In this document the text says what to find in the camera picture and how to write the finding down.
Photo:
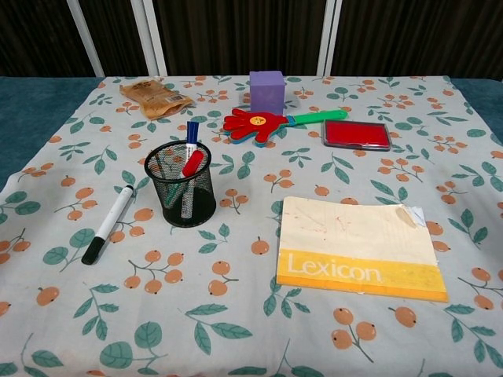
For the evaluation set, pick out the black capped white marker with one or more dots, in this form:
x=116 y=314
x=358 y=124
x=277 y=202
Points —
x=113 y=215

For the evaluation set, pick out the black mesh pen cup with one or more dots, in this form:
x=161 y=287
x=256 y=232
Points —
x=198 y=200

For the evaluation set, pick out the red capped marker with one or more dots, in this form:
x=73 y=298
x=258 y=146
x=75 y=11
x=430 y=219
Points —
x=192 y=163

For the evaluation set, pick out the blue capped marker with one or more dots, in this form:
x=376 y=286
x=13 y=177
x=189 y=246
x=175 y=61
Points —
x=192 y=132

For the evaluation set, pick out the green item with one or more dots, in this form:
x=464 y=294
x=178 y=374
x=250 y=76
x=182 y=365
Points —
x=169 y=198

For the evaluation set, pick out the floral print tablecloth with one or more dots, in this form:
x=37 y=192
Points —
x=243 y=243

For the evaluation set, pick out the red hand clapper toy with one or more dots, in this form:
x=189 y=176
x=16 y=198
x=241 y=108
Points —
x=255 y=123

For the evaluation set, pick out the purple foam cube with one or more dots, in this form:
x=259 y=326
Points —
x=267 y=94

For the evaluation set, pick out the yellow Lexicon book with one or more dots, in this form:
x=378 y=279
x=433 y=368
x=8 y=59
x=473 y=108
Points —
x=353 y=243

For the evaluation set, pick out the red ink pad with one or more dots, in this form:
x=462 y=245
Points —
x=357 y=133

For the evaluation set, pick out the brown snack pouch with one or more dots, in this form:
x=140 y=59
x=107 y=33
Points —
x=157 y=100

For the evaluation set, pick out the teal table cover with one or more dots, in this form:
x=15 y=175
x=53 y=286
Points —
x=31 y=106

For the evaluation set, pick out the white frame post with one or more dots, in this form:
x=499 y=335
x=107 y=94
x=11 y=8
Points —
x=84 y=35
x=329 y=35
x=153 y=35

